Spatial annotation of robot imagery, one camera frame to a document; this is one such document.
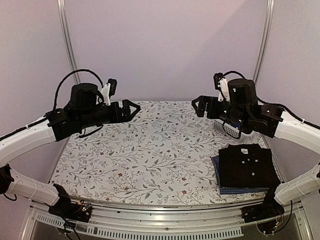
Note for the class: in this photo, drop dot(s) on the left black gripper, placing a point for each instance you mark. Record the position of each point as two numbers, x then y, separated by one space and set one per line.
126 116

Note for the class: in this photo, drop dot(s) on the aluminium front rail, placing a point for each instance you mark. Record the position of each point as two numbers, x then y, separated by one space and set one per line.
120 221

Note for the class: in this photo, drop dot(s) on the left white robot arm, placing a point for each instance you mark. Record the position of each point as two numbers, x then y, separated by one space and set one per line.
88 107

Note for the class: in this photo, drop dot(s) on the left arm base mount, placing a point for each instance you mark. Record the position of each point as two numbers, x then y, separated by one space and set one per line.
66 209

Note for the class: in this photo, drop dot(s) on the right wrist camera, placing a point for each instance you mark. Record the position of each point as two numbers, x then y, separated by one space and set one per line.
221 84

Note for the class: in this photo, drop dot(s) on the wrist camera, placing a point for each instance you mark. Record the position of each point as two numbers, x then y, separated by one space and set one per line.
221 84
109 90

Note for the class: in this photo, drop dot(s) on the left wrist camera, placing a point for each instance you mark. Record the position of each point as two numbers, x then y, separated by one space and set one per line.
109 90

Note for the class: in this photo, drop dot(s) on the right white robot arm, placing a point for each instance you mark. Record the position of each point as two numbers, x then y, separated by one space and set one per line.
275 121

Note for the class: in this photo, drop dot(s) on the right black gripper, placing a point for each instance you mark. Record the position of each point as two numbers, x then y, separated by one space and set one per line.
211 114

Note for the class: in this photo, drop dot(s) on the right aluminium post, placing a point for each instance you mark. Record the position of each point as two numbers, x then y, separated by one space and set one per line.
270 5

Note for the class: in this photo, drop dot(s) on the folded blue checked shirt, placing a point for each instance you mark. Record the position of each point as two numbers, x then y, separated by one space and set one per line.
232 190

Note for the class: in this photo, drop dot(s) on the aluminium post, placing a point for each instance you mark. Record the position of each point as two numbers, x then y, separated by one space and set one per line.
61 6
270 5

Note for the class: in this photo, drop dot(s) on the left aluminium post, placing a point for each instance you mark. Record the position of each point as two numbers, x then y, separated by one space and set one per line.
61 6

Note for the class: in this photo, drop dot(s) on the folded black shirt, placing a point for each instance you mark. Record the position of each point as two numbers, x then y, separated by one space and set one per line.
247 166

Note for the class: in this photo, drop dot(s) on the floral tablecloth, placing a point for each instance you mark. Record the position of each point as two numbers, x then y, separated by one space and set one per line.
162 157

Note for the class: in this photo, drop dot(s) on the white plastic basket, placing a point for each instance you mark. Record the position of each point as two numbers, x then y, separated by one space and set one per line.
231 130

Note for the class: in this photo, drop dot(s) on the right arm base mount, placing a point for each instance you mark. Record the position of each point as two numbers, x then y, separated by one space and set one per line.
269 208

